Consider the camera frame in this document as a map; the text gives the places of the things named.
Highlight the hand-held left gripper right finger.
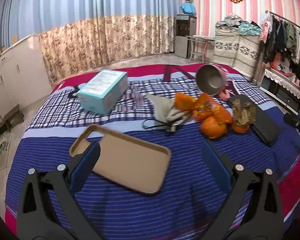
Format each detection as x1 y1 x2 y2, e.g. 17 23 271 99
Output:
201 140 284 240

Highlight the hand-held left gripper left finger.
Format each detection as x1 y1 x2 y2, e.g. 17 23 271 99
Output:
17 141 102 240

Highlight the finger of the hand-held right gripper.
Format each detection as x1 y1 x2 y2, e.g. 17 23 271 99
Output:
283 113 300 140

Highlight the tan phone case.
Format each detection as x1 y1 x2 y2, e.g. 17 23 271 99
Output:
69 124 172 196

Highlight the black flat case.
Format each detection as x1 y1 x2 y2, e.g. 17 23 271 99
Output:
227 94 282 147

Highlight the low dark media cabinet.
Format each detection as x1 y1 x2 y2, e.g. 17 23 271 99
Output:
260 76 300 114

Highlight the orange crumpled packet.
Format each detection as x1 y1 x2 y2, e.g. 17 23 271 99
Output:
199 116 228 140

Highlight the white lace cloth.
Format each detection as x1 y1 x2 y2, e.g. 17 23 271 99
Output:
264 68 300 93

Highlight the brown crumpled wrapper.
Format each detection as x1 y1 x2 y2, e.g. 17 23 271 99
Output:
231 98 257 128

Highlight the white printed box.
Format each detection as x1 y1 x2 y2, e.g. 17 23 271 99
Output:
269 60 295 77

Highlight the orange snack wrapper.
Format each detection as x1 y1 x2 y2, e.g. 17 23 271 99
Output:
192 93 233 125

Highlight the orange plastic bag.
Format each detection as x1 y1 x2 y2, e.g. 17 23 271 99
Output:
174 92 197 112

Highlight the teal cardboard box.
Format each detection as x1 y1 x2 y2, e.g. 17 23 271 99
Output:
76 69 128 115

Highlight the row of hanging clothes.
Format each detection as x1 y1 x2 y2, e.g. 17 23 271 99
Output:
261 14 300 88

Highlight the pink bowl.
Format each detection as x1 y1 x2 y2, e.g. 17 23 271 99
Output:
196 63 232 101

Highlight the green patterned cloth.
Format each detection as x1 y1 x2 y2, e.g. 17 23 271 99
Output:
0 140 9 167

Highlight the small wooden stool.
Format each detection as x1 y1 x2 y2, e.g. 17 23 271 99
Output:
0 104 25 133

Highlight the cabinet under patterned cloth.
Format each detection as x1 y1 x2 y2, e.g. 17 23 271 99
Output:
212 27 263 78

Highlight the pink hanging bag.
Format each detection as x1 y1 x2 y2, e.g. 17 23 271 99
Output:
259 17 272 43

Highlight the metal clothes rack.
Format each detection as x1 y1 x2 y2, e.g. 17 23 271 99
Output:
264 10 300 40

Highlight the white cabinet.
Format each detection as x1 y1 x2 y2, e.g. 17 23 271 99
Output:
0 34 53 120

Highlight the pile of folded clothes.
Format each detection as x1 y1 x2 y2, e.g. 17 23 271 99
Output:
215 12 262 36

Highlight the small metal table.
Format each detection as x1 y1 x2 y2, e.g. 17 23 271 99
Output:
185 35 215 63

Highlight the grey water dispenser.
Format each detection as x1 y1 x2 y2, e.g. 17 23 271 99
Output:
174 14 197 59

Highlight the blue and floral curtain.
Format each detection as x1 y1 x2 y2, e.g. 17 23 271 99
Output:
0 0 181 83

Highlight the black cord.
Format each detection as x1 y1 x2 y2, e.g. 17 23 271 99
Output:
142 115 188 137

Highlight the beige cloth pouch with strap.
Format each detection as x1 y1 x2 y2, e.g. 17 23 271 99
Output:
146 93 192 124

